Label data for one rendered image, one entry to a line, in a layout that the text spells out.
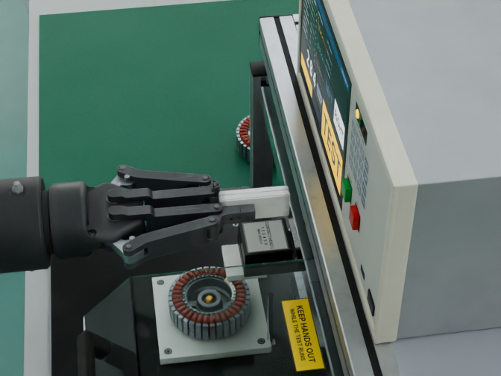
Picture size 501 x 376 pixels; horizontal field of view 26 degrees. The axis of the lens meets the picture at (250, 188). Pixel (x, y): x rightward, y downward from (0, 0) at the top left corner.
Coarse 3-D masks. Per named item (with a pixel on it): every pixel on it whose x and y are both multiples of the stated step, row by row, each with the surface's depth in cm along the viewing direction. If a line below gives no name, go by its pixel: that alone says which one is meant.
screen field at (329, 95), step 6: (324, 78) 117; (324, 84) 118; (324, 90) 118; (330, 90) 115; (330, 96) 115; (330, 102) 115; (330, 108) 116; (336, 108) 112; (336, 114) 113; (336, 120) 113; (336, 126) 113; (342, 126) 110; (342, 132) 110; (342, 138) 111; (342, 144) 111
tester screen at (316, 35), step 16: (304, 0) 125; (304, 16) 127; (320, 16) 117; (304, 32) 128; (320, 32) 118; (304, 48) 129; (320, 48) 118; (320, 64) 119; (336, 64) 110; (304, 80) 131; (320, 80) 120; (336, 80) 111; (320, 96) 121; (336, 96) 112; (320, 112) 122; (320, 128) 123
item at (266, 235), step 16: (240, 224) 144; (256, 224) 144; (272, 224) 144; (240, 240) 143; (256, 240) 141; (272, 240) 141; (288, 240) 141; (224, 256) 145; (240, 256) 144; (256, 256) 140; (272, 256) 140; (288, 256) 141
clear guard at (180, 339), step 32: (128, 288) 116; (160, 288) 116; (192, 288) 116; (224, 288) 116; (256, 288) 116; (288, 288) 116; (320, 288) 116; (96, 320) 118; (128, 320) 113; (160, 320) 113; (192, 320) 113; (224, 320) 113; (256, 320) 113; (320, 320) 113; (128, 352) 110; (160, 352) 109; (192, 352) 109; (224, 352) 109; (256, 352) 109; (288, 352) 109
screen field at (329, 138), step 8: (328, 120) 118; (328, 128) 118; (328, 136) 118; (328, 144) 119; (336, 144) 114; (328, 152) 119; (336, 152) 115; (336, 160) 115; (336, 168) 115; (336, 176) 116; (336, 184) 116
